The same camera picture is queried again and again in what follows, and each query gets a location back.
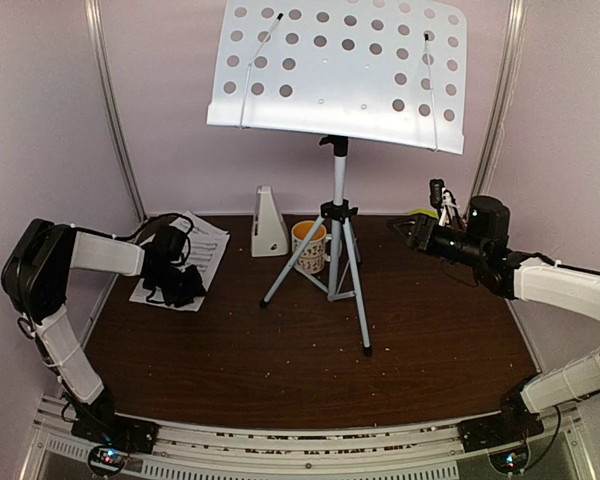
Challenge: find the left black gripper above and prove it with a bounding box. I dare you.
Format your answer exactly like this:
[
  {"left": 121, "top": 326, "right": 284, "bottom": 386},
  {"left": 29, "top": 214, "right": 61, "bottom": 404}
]
[{"left": 150, "top": 265, "right": 208, "bottom": 309}]

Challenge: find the sheet music page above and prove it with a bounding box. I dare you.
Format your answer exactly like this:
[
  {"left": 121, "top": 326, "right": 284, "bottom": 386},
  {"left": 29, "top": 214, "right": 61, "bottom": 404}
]
[{"left": 129, "top": 211, "right": 230, "bottom": 312}]

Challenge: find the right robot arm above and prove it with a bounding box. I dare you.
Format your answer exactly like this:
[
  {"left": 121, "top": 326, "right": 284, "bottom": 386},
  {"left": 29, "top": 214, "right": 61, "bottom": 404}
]
[{"left": 389, "top": 195, "right": 600, "bottom": 450}]

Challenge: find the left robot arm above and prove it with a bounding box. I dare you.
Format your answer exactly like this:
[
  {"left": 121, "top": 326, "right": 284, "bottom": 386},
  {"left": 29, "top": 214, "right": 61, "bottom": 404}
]
[{"left": 1, "top": 216, "right": 206, "bottom": 452}]

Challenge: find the green bowl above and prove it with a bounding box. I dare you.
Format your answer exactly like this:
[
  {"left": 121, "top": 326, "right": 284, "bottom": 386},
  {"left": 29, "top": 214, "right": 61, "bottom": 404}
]
[{"left": 410, "top": 209, "right": 439, "bottom": 220}]

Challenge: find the white tripod stand pole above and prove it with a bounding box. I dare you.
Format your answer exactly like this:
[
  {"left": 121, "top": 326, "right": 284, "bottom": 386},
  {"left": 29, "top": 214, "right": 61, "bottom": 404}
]
[{"left": 259, "top": 135, "right": 373, "bottom": 357}]

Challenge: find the white metronome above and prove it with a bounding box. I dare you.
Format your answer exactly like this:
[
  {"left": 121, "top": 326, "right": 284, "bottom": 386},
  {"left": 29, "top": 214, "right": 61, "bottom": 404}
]
[{"left": 251, "top": 185, "right": 289, "bottom": 258}]

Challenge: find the yellow patterned mug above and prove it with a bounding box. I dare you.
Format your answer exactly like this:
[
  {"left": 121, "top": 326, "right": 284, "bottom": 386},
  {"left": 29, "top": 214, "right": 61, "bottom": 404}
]
[{"left": 291, "top": 220, "right": 343, "bottom": 275}]

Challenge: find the white perforated music stand desk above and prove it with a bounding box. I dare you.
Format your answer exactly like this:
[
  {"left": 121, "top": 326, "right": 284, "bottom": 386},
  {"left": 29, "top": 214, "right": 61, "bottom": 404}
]
[{"left": 207, "top": 1, "right": 468, "bottom": 154}]

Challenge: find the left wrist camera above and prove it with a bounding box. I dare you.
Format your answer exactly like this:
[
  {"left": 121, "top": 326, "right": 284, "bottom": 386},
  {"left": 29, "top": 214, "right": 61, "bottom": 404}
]
[{"left": 151, "top": 225, "right": 188, "bottom": 263}]

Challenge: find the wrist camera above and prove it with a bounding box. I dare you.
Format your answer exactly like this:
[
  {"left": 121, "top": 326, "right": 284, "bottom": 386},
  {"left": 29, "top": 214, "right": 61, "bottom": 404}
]
[
  {"left": 429, "top": 179, "right": 445, "bottom": 216},
  {"left": 151, "top": 225, "right": 188, "bottom": 263}
]

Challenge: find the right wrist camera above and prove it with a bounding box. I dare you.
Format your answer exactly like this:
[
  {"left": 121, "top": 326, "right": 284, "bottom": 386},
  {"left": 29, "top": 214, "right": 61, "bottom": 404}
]
[{"left": 429, "top": 179, "right": 445, "bottom": 216}]

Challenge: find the right wire page holder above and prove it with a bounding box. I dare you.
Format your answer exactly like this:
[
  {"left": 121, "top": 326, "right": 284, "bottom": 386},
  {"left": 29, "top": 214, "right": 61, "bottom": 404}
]
[{"left": 423, "top": 31, "right": 439, "bottom": 152}]

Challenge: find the wire page holder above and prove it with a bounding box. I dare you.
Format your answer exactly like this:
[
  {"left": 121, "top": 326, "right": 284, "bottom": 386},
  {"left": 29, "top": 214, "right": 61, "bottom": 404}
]
[
  {"left": 237, "top": 12, "right": 285, "bottom": 130},
  {"left": 423, "top": 31, "right": 439, "bottom": 152}
]

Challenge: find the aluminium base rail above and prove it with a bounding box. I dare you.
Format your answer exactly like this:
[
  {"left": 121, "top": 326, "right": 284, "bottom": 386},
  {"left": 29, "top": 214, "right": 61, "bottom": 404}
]
[{"left": 29, "top": 394, "right": 591, "bottom": 480}]

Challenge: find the left wire page holder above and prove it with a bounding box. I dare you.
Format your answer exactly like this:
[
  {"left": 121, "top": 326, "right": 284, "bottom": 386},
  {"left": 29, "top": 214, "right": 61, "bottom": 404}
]
[{"left": 237, "top": 12, "right": 285, "bottom": 130}]

